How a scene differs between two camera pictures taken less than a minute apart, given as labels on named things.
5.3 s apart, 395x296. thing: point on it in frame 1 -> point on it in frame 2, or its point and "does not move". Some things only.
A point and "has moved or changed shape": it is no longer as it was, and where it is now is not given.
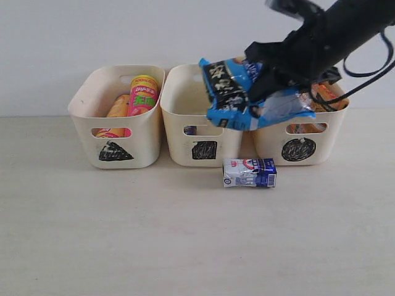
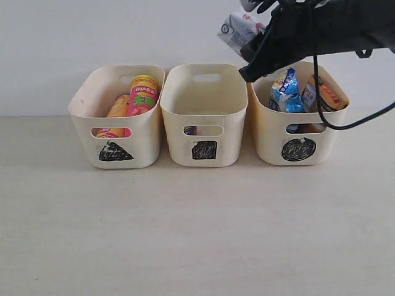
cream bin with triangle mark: x=89 y=106 does not move
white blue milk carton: x=249 y=172 -> x=237 y=28
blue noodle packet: x=227 y=86 has moved or changed shape
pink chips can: x=143 y=95 does not move
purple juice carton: x=190 y=130 does not move
